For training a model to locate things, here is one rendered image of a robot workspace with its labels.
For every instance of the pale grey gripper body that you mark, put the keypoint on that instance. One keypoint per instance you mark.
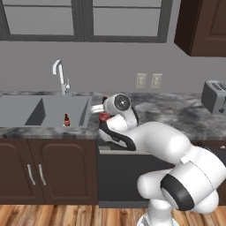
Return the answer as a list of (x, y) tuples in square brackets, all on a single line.
[(95, 109)]

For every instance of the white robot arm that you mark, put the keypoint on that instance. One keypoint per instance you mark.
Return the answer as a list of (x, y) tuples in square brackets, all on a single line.
[(164, 141)]

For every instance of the small brown bottle red label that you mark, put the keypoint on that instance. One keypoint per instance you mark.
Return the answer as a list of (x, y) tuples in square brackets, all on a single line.
[(67, 120)]

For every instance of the grey sink basin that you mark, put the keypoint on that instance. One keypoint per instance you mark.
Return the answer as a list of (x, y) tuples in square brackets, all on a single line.
[(17, 110)]

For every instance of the silver tap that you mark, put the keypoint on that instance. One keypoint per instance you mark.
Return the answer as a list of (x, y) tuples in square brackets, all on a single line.
[(61, 77)]

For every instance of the dark brown cupboard door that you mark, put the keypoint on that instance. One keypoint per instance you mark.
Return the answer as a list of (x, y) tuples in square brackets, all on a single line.
[(69, 172), (13, 173)]

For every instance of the black dishwasher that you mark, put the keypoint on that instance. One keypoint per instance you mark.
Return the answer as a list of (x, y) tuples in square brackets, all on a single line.
[(117, 179)]

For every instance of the grey framed window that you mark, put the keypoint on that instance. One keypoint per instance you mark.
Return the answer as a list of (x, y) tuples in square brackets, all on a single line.
[(84, 20)]

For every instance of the grey toaster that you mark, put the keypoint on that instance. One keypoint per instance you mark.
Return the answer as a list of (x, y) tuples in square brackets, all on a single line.
[(213, 97)]

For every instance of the beige wall outlet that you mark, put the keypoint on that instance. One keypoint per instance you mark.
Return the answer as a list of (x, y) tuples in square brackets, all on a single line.
[(156, 81), (141, 81)]

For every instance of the dark brown wall cupboard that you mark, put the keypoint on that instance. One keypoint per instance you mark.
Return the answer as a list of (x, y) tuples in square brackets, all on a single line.
[(206, 26)]

